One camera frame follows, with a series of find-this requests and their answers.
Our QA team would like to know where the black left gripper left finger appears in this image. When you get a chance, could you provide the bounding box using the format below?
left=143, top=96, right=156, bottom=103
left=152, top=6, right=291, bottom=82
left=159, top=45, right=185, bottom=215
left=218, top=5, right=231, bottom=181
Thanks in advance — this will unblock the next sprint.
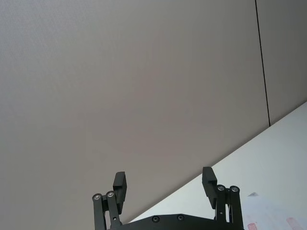
left=92, top=171, right=128, bottom=230

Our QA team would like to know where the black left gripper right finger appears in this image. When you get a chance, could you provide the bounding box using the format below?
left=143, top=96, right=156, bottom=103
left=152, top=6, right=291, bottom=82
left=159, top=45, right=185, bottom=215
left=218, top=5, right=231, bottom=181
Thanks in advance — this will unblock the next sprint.
left=202, top=166, right=244, bottom=230

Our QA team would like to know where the plain pale wall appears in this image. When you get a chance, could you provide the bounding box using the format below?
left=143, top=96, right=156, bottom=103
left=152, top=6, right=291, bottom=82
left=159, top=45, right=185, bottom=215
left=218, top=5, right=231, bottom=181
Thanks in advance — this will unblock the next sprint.
left=0, top=0, right=307, bottom=230

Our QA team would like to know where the white table cloth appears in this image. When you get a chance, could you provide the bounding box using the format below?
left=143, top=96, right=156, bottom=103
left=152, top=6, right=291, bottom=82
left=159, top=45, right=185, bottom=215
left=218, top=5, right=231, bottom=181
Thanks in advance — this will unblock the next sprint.
left=124, top=101, right=307, bottom=230

